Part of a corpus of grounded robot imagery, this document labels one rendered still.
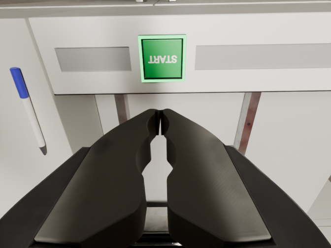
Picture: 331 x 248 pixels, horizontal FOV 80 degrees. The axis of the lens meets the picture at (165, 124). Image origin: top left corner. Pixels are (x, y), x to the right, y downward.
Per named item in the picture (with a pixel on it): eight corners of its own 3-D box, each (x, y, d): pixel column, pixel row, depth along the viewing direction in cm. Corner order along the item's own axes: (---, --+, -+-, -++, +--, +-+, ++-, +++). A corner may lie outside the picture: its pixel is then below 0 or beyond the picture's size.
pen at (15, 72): (46, 156, 31) (15, 69, 24) (40, 156, 31) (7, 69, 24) (49, 152, 32) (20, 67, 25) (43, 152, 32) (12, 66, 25)
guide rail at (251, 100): (224, 215, 66) (226, 224, 64) (218, 215, 66) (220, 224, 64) (261, 65, 39) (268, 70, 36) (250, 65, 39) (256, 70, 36)
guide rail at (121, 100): (143, 215, 66) (142, 225, 64) (137, 216, 66) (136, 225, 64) (123, 67, 39) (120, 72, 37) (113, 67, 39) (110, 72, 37)
